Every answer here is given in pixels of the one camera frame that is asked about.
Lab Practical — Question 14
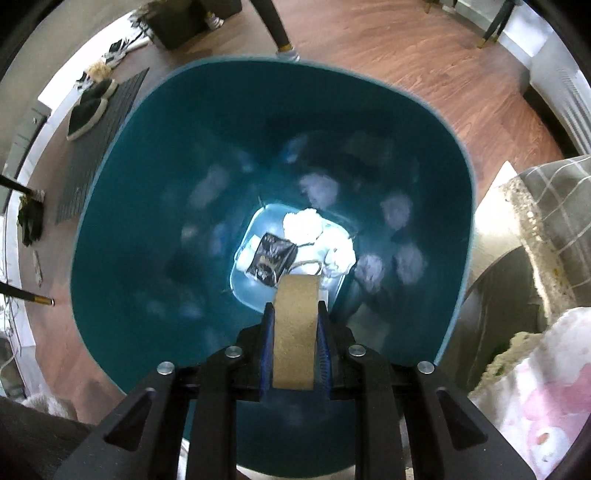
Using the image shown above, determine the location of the teal trash bin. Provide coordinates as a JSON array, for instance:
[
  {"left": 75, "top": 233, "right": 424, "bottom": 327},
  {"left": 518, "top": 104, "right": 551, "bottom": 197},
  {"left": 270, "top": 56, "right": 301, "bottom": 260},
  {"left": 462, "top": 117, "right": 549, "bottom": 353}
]
[{"left": 69, "top": 57, "right": 477, "bottom": 479}]

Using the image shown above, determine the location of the dark cloth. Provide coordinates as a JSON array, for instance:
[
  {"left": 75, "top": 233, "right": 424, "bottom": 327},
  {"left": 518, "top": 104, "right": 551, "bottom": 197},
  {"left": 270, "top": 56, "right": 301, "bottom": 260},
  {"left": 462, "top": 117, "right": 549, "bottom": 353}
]
[{"left": 17, "top": 198, "right": 45, "bottom": 247}]

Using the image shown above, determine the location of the white paper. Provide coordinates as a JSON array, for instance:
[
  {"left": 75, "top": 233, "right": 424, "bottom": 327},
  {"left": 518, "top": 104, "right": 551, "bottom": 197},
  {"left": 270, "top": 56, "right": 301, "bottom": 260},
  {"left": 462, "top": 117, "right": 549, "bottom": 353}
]
[
  {"left": 323, "top": 230, "right": 359, "bottom": 274},
  {"left": 282, "top": 208, "right": 325, "bottom": 246}
]

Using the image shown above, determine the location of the black furniture leg gold tip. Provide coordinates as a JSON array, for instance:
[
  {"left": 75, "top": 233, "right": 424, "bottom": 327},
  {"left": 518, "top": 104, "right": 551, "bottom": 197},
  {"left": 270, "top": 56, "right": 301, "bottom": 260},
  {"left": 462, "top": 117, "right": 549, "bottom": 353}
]
[
  {"left": 249, "top": 0, "right": 301, "bottom": 62},
  {"left": 0, "top": 282, "right": 55, "bottom": 306},
  {"left": 0, "top": 174, "right": 45, "bottom": 202},
  {"left": 475, "top": 0, "right": 516, "bottom": 49}
]

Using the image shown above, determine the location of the pink printed tablecloth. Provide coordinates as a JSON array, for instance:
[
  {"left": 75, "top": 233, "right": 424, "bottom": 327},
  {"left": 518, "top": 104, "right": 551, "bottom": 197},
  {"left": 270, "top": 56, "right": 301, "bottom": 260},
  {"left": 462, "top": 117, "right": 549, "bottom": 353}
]
[{"left": 467, "top": 307, "right": 591, "bottom": 480}]

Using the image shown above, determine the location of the grey plaid cloth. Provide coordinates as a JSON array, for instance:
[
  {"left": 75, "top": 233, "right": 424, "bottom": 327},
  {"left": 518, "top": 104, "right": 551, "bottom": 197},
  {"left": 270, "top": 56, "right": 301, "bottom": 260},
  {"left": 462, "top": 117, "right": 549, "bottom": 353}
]
[{"left": 516, "top": 154, "right": 591, "bottom": 306}]

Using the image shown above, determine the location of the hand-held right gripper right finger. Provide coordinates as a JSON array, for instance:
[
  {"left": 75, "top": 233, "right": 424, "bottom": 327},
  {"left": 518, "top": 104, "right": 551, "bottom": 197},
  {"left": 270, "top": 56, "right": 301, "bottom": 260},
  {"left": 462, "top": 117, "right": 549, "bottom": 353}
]
[{"left": 316, "top": 300, "right": 536, "bottom": 480}]

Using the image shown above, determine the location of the dark green fur-trimmed slipper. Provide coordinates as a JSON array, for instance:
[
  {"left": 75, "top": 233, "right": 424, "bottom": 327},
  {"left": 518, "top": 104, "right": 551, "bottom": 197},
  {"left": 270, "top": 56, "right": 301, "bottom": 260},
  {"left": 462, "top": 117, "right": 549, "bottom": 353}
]
[
  {"left": 65, "top": 96, "right": 110, "bottom": 142},
  {"left": 79, "top": 78, "right": 119, "bottom": 101}
]

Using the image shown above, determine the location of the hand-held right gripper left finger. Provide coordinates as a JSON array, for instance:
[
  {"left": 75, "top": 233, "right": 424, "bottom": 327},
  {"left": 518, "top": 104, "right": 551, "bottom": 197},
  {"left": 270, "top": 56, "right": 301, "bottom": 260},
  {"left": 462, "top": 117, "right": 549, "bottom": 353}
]
[{"left": 53, "top": 302, "right": 278, "bottom": 480}]

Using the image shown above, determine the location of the small black packet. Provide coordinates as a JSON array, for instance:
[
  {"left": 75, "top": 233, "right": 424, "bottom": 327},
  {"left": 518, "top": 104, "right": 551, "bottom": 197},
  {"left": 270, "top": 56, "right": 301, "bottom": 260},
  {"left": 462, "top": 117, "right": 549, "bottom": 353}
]
[{"left": 246, "top": 233, "right": 299, "bottom": 288}]

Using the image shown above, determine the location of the dark box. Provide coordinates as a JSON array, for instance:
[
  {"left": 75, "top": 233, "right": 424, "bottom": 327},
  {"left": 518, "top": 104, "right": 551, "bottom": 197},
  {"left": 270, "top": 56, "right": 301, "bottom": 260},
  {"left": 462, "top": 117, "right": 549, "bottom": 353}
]
[{"left": 147, "top": 0, "right": 243, "bottom": 50}]

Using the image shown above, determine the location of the dark ribbed floor mat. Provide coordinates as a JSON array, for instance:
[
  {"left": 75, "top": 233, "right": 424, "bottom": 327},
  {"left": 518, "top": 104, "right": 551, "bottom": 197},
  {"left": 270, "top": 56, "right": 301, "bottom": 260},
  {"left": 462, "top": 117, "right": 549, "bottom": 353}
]
[{"left": 55, "top": 67, "right": 151, "bottom": 225}]

